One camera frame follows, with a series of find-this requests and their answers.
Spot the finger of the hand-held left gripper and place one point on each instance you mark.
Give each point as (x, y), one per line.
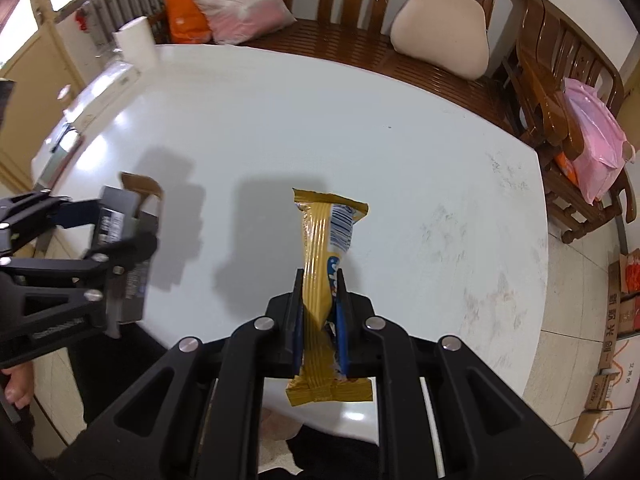
(75, 215)
(120, 255)

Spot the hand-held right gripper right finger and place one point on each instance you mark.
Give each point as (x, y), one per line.
(341, 330)

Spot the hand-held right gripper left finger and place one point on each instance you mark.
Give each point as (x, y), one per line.
(298, 340)

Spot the dark grey carton brown flap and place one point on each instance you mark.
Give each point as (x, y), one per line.
(117, 220)

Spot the yellow snack packet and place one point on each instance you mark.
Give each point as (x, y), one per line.
(317, 240)

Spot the person's left hand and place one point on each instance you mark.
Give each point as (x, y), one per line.
(19, 385)

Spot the clear plastic pack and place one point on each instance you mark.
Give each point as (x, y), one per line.
(100, 95)

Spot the white paper roll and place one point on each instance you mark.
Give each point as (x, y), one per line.
(135, 40)

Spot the orange bag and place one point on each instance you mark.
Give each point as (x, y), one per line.
(185, 15)

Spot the white plastic bag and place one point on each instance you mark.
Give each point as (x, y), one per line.
(240, 5)

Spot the row of cardboard boxes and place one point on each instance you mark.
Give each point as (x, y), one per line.
(612, 335)

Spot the orange packet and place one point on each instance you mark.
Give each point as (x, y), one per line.
(567, 167)

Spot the wooden bench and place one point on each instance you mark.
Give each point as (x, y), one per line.
(350, 45)

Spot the wooden chair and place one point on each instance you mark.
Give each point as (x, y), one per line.
(540, 85)

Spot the beige cushion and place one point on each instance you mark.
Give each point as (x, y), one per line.
(440, 30)

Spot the pink plastic bag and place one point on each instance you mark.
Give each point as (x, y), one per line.
(597, 135)

